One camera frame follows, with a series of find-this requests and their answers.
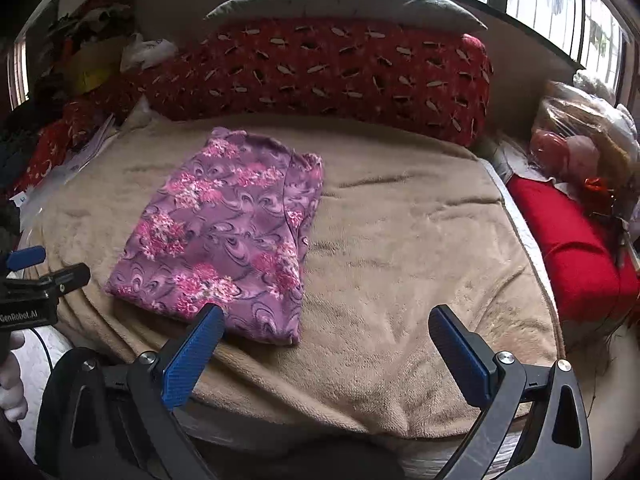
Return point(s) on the red patterned bolster pillow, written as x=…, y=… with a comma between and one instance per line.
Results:
x=350, y=75

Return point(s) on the yellow box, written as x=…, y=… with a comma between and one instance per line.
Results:
x=92, y=70

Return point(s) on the beige fleece blanket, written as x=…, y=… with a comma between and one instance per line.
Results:
x=400, y=260

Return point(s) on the purple floral garment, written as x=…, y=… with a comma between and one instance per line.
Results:
x=215, y=230

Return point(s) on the white plastic bag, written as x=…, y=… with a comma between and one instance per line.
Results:
x=145, y=52

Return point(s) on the person's left hand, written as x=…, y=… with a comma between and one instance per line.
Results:
x=12, y=390

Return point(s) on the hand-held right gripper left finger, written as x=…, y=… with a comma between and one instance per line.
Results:
x=192, y=360

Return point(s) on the clear plastic bag of items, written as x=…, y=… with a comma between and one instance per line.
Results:
x=585, y=125

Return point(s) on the white paper sheets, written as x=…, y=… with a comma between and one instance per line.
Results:
x=92, y=142

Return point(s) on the grey pillow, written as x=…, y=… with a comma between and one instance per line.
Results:
x=350, y=5

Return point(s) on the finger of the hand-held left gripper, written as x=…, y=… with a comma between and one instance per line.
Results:
x=25, y=257
x=65, y=277

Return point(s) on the pile of dark clothes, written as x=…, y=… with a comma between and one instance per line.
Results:
x=95, y=15

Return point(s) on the red cushion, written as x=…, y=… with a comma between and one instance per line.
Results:
x=565, y=245

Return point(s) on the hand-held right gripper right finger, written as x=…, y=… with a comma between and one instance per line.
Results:
x=460, y=355

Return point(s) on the red patterned cloth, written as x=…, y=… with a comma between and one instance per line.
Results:
x=50, y=145

